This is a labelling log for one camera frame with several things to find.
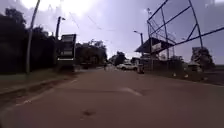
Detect street lamp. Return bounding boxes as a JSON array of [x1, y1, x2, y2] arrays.
[[133, 29, 145, 48]]

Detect tall roadside sign board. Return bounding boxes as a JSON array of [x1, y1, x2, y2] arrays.
[[55, 33, 78, 73]]

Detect round tree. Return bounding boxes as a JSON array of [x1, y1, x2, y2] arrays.
[[190, 46, 216, 72]]

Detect dirt and grass verge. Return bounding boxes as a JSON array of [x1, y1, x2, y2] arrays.
[[0, 68, 82, 108]]

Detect small tree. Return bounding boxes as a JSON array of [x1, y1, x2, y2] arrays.
[[112, 50, 127, 67]]

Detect dark lamp pole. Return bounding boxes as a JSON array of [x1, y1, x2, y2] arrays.
[[54, 15, 67, 41]]

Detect clump of trees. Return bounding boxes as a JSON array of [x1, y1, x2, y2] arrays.
[[74, 39, 109, 70]]

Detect white car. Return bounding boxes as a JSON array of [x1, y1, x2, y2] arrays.
[[116, 62, 139, 72]]

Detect metal billboard frame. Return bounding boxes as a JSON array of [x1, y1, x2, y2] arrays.
[[146, 0, 224, 72]]

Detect leaning grey pole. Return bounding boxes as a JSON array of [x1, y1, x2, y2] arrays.
[[25, 0, 41, 75]]

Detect dark wood of trees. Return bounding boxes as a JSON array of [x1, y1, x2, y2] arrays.
[[0, 8, 58, 75]]

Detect pale asphalt road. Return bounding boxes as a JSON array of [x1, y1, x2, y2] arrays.
[[0, 66, 224, 128]]

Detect overhead wires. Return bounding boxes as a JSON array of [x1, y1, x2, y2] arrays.
[[68, 11, 118, 35]]

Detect building with canopy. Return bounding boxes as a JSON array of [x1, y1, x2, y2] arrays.
[[134, 36, 177, 72]]

